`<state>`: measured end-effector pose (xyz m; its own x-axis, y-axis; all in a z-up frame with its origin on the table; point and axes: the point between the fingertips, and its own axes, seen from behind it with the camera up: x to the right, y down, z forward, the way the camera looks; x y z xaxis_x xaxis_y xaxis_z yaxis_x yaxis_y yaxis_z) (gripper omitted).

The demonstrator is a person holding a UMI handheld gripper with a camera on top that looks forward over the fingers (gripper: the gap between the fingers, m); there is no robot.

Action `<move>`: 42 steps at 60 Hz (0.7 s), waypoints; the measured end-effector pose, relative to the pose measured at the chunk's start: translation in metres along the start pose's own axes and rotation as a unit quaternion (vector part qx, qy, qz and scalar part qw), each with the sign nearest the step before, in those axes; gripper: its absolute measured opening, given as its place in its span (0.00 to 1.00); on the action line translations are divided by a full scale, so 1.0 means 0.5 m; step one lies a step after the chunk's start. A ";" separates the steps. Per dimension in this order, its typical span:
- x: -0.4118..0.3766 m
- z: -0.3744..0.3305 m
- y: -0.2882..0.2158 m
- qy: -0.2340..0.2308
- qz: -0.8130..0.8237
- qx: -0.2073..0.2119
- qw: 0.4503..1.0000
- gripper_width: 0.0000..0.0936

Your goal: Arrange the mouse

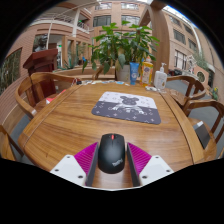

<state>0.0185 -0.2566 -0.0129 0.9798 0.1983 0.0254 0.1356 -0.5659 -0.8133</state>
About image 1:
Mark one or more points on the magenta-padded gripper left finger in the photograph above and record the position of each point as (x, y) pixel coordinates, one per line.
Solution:
(68, 168)

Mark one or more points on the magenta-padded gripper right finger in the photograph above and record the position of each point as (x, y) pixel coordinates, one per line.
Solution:
(155, 168)

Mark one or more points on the black computer mouse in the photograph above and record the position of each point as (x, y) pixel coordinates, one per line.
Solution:
(111, 153)

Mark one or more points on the grey white bear-print mouse pad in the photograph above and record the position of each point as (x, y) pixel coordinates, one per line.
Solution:
(128, 111)

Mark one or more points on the dark flat box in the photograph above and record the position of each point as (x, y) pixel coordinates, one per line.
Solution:
(202, 134)

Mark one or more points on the red white packet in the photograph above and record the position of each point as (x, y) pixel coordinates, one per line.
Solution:
(50, 99)

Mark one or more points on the clear plastic bag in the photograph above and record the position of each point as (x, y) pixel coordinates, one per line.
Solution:
(151, 88)

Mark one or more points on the wooden armchair with red packet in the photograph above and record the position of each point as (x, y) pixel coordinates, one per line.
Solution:
(25, 100)

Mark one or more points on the wooden armchair with dark box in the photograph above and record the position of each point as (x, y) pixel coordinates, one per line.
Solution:
(208, 105)

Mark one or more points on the white pump dispenser bottle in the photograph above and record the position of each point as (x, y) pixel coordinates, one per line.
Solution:
(160, 80)

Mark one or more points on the wooden armchair with empty seat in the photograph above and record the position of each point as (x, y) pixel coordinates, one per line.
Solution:
(193, 85)

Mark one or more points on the blue sticker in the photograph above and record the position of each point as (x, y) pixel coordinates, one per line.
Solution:
(119, 82)

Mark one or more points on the yellow dish soap bottle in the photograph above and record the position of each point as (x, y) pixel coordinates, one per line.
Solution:
(147, 73)

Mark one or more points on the yellow flowering plant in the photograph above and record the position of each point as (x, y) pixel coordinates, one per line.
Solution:
(215, 94)

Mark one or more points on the wooden planter bench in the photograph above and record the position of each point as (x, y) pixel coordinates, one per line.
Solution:
(75, 71)

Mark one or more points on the blue squeeze tube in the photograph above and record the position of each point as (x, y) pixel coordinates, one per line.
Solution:
(134, 73)

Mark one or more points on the wooden armchair behind plant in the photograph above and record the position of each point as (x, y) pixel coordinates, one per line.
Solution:
(97, 71)

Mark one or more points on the dark red wooden lectern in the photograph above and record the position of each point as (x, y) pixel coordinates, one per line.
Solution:
(41, 63)

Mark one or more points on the white abstract sculpture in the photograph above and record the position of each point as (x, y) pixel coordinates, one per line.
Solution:
(191, 64)

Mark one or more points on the dark bust statue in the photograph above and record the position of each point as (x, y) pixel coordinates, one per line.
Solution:
(41, 45)

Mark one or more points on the green leafy potted plant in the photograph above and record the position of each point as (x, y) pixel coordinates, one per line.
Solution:
(116, 43)

